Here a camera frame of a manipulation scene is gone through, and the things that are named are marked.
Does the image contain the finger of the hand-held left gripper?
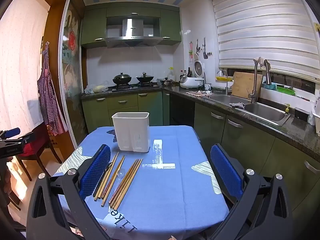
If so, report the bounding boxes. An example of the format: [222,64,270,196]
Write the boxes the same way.
[14,132,36,147]
[0,127,21,138]

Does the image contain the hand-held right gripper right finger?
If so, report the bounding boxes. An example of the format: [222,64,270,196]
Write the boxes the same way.
[210,144,297,240]

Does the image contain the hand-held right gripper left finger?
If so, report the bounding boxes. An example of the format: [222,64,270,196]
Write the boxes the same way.
[26,144,112,240]

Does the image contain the row of wooden chopsticks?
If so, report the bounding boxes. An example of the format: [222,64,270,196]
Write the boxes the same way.
[93,151,143,211]

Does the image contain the white plastic utensil holder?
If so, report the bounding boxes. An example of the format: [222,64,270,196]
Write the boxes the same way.
[111,112,151,153]

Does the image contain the dark wooden chair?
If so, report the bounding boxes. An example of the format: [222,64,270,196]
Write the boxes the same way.
[7,124,63,182]

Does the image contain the clear plastic spoon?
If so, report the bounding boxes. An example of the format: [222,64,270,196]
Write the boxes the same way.
[113,168,126,194]

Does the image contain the long green base cabinet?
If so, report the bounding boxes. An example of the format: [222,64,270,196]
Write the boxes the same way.
[194,102,320,220]

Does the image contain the red checked apron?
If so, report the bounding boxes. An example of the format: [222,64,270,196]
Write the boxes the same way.
[37,45,68,136]

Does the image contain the white curtain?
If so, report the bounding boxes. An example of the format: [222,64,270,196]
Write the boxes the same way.
[0,0,50,135]

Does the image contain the blue printed tablecloth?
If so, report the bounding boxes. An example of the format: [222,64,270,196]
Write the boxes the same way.
[54,126,230,240]

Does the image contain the steel kitchen sink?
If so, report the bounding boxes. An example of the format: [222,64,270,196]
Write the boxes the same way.
[204,94,292,127]

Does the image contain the green base cabinet with drawers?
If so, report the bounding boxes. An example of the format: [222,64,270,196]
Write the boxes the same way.
[81,91,170,133]

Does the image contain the decorated sliding door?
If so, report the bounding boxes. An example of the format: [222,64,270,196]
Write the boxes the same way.
[59,0,88,150]

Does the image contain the black built-in appliance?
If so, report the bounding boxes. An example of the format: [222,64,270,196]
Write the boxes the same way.
[169,94,195,127]

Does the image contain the dark stone countertop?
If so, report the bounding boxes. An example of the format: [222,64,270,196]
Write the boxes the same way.
[80,85,320,155]

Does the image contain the pink rag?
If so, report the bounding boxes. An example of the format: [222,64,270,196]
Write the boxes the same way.
[186,90,213,97]

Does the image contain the small steel faucet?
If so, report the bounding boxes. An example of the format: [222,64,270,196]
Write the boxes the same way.
[216,69,229,96]

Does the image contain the clear plastic bag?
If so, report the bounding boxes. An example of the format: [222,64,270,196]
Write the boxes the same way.
[84,81,109,94]

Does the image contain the wooden cutting board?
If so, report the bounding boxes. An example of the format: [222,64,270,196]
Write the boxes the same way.
[231,71,263,100]

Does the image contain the tall steel faucet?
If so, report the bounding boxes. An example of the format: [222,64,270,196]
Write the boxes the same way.
[246,59,272,103]

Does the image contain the gas stove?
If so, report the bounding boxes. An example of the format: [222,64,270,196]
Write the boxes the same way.
[112,82,160,91]

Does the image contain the black box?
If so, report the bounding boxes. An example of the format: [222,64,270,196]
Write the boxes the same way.
[294,107,309,122]

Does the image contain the white rice cooker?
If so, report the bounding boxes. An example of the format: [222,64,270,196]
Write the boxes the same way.
[180,60,205,89]

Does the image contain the black wok with lid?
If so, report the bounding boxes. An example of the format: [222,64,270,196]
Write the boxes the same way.
[112,72,132,85]
[136,72,155,83]

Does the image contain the green tray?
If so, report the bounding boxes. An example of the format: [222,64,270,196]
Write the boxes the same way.
[275,84,296,96]

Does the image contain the steel range hood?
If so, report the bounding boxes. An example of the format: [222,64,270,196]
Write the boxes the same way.
[105,17,163,48]

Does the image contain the white window blind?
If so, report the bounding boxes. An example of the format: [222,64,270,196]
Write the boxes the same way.
[209,0,320,79]

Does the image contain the green wall cabinet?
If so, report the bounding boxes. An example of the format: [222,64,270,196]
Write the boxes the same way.
[81,6,182,49]

